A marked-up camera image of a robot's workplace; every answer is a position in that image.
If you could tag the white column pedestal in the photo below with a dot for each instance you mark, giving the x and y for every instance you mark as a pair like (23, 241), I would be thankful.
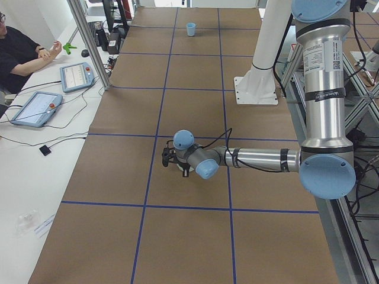
(257, 86)

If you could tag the black thermos bottle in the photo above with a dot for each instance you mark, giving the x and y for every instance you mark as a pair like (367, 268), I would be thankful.
(102, 38)

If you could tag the near blue teach pendant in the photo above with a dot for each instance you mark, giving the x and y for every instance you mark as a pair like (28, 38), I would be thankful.
(38, 109)

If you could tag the small black square puck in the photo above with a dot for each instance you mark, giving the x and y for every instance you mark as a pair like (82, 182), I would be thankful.
(45, 150)

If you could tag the blue teach pendant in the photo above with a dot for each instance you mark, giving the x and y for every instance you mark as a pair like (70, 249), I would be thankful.
(76, 76)
(38, 109)

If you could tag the black box with label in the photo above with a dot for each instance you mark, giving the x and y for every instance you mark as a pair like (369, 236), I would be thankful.
(114, 43)

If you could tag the seated person black shirt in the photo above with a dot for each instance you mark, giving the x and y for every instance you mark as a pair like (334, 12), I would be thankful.
(21, 57)

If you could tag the clear plastic bag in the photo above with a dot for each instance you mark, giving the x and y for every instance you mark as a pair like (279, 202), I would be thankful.
(26, 222)

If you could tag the aluminium frame post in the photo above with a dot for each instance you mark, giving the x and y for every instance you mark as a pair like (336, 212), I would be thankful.
(80, 19)

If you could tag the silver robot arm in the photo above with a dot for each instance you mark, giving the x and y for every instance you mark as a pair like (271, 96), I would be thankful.
(325, 161)

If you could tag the green ceramic bowl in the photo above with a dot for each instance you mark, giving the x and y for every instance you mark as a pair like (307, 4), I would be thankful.
(191, 169)

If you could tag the far blue teach pendant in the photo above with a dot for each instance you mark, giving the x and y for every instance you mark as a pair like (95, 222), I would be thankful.
(76, 76)

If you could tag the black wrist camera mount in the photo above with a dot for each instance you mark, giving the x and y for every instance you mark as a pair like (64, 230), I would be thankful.
(168, 154)

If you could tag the black computer mouse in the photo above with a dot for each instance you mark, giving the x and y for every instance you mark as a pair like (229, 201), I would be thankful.
(85, 53)

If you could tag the blue plastic cup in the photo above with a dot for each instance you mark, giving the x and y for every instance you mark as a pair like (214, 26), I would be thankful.
(191, 28)

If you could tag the green plastic clamp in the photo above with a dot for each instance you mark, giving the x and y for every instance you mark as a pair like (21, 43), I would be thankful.
(68, 48)

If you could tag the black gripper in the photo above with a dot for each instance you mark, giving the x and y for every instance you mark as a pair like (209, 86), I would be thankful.
(179, 162)

